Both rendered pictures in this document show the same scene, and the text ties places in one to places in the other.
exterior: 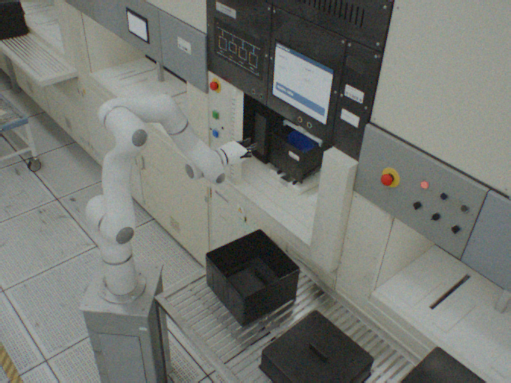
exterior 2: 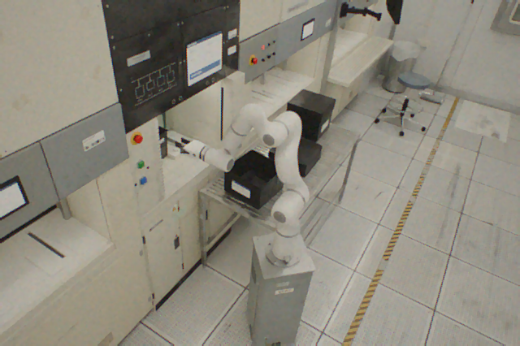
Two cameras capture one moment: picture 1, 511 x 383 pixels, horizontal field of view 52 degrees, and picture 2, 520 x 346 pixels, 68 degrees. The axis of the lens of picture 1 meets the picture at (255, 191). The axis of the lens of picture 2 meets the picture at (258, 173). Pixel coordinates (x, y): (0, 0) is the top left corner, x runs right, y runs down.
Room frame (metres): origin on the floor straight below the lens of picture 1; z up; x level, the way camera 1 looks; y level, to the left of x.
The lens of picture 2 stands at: (2.04, 1.75, 2.36)
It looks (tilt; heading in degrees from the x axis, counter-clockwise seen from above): 39 degrees down; 250
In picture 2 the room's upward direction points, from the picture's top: 5 degrees clockwise
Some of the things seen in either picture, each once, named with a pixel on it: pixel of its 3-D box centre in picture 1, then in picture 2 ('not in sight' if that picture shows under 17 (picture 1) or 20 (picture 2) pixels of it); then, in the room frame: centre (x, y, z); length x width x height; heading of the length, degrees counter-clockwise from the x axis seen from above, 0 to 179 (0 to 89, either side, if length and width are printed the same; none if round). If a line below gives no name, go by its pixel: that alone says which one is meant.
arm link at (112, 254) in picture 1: (109, 227); (287, 215); (1.46, 0.55, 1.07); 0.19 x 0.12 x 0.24; 42
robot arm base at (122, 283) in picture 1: (119, 270); (284, 240); (1.43, 0.53, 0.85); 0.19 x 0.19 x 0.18
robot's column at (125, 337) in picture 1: (132, 340); (275, 294); (1.43, 0.53, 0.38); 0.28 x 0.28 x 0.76; 87
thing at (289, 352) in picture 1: (316, 360); (295, 152); (1.08, -0.25, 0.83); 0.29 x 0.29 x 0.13; 44
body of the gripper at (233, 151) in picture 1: (230, 153); (197, 149); (1.81, 0.11, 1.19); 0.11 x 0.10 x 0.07; 132
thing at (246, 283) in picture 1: (251, 275); (254, 178); (1.45, 0.00, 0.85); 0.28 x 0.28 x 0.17; 37
